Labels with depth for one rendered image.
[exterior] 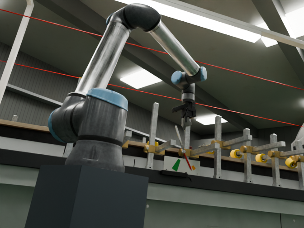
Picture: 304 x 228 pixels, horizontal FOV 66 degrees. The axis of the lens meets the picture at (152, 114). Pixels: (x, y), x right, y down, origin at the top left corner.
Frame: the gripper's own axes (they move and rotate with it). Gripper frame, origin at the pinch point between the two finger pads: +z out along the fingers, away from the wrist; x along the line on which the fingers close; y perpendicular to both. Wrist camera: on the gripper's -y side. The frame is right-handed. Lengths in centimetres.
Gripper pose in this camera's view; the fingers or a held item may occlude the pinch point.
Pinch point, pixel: (183, 128)
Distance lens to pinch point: 159.3
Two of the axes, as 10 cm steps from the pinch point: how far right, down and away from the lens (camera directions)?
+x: -2.8, 2.9, 9.1
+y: 9.5, 1.9, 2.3
